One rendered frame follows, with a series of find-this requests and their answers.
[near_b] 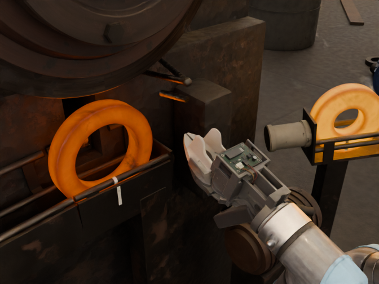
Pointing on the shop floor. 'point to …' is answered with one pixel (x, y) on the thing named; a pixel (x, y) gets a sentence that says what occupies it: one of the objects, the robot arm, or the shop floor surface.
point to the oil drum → (287, 22)
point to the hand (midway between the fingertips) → (189, 142)
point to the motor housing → (259, 277)
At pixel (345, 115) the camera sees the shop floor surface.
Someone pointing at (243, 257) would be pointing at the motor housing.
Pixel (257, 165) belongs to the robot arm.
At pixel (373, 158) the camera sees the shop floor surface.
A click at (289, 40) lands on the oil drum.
